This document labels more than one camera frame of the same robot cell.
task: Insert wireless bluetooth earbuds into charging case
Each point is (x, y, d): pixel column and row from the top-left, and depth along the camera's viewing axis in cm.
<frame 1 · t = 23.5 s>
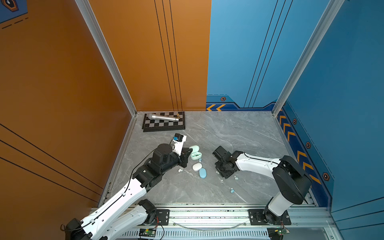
left hand: (191, 147, 73), fingers closed
right hand: (215, 170, 89), fingers open
mint green earbud charging case: (195, 154, 72), point 23 cm above the table
white earbud charging case: (197, 166, 91), point 2 cm above the table
blue earbud charging case: (203, 173, 88), point 2 cm above the table
black white chessboard: (151, 125, 111), point 3 cm above the table
silver microphone: (154, 116, 111), point 7 cm above the table
gold chess piece: (178, 117, 111), point 7 cm above the table
white earbud near left: (180, 170, 91), on the table
mint green earbud: (236, 178, 87), on the table
blue earbud front: (232, 190, 82), on the table

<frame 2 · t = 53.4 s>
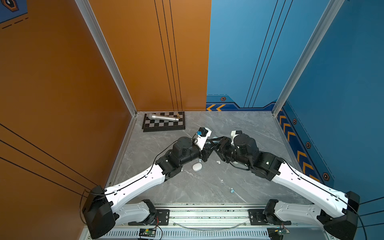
left hand: (216, 141, 69), fingers open
right hand: (210, 143, 67), fingers open
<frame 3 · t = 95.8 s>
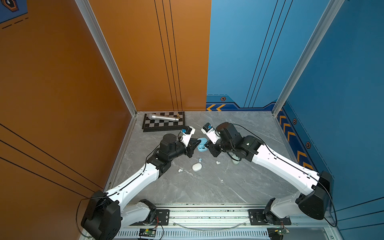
left hand: (200, 139, 76), fingers closed
right hand: (207, 143, 74), fingers closed
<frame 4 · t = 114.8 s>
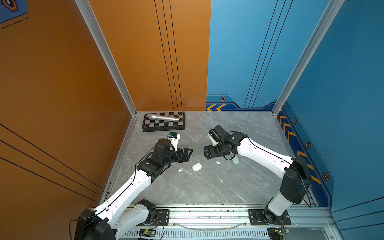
left hand: (187, 148, 79), fingers open
right hand: (211, 153, 83), fingers open
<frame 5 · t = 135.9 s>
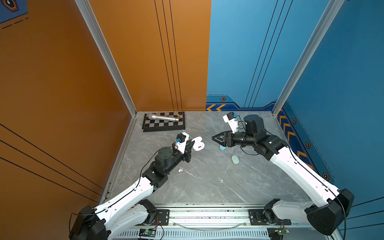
left hand: (193, 139, 74), fingers closed
right hand: (216, 137, 69), fingers open
white earbud charging case: (198, 144, 74), point 25 cm above the table
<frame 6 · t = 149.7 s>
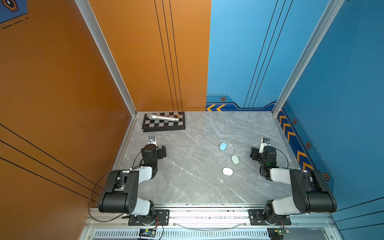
left hand: (155, 144, 94), fingers open
right hand: (257, 148, 94), fingers open
white earbud charging case: (227, 171, 89), point 2 cm above the table
